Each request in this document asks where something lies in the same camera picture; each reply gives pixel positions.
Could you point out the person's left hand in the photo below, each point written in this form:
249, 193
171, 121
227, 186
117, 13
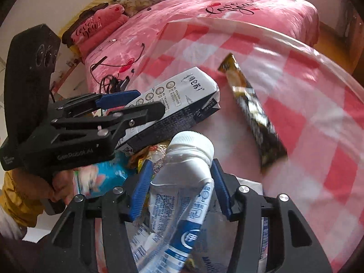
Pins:
62, 183

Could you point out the black and white milk carton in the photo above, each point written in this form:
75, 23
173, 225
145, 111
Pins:
176, 96

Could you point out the brown wooden cabinet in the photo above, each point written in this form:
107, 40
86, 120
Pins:
349, 34

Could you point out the pink printed pillow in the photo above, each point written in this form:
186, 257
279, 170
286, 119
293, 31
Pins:
102, 41
93, 25

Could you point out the table with checked cloth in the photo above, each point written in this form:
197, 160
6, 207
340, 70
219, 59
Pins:
312, 148

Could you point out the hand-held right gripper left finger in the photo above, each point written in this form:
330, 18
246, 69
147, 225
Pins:
140, 187

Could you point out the white nightstand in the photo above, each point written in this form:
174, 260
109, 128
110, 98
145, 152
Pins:
68, 85

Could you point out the gold black snack wrapper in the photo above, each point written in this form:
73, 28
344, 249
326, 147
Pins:
250, 105

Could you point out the black charger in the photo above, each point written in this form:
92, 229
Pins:
123, 84

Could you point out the bed with pink cover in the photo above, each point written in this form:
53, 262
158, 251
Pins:
199, 11

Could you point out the blue snack packet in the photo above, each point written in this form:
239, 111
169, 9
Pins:
108, 173

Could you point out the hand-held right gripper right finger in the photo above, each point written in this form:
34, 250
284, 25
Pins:
220, 190

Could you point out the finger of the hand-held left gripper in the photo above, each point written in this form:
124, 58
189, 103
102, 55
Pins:
119, 98
142, 113

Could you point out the crushed clear plastic bottle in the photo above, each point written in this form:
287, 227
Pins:
184, 176

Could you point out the yellow snack packet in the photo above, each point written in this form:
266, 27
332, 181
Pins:
148, 153

